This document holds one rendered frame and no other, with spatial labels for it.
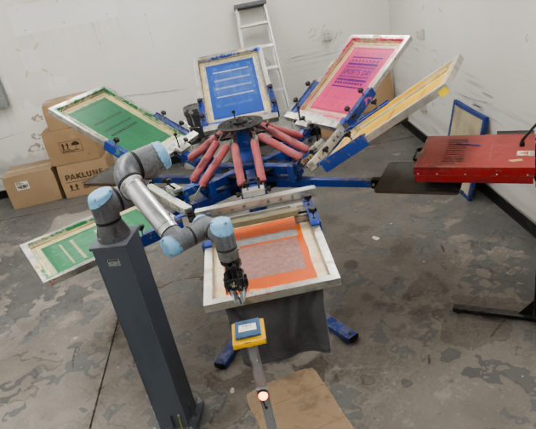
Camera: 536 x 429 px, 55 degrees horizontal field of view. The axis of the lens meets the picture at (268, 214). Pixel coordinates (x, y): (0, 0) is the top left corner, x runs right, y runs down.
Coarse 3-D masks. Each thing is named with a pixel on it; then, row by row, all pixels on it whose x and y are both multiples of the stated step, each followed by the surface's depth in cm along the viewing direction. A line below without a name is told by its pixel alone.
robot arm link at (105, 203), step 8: (96, 192) 232; (104, 192) 229; (112, 192) 232; (88, 200) 229; (96, 200) 227; (104, 200) 228; (112, 200) 231; (120, 200) 233; (96, 208) 228; (104, 208) 229; (112, 208) 231; (120, 208) 234; (96, 216) 231; (104, 216) 230; (112, 216) 232
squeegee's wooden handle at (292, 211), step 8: (288, 208) 269; (296, 208) 266; (248, 216) 268; (256, 216) 266; (264, 216) 263; (272, 216) 263; (280, 216) 263; (288, 216) 264; (232, 224) 263; (240, 224) 263; (248, 224) 263
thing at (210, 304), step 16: (272, 208) 287; (320, 240) 247; (208, 256) 252; (208, 272) 239; (336, 272) 220; (208, 288) 227; (272, 288) 219; (288, 288) 217; (304, 288) 217; (320, 288) 218; (208, 304) 217; (224, 304) 217
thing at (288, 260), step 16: (272, 224) 277; (288, 224) 274; (272, 240) 262; (288, 240) 259; (304, 240) 256; (272, 256) 248; (288, 256) 245; (304, 256) 243; (272, 272) 236; (288, 272) 233; (304, 272) 231
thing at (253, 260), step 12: (240, 228) 280; (252, 228) 277; (240, 252) 257; (252, 252) 255; (264, 252) 253; (252, 264) 245; (264, 264) 243; (252, 276) 236; (264, 276) 234; (252, 288) 228; (264, 288) 226
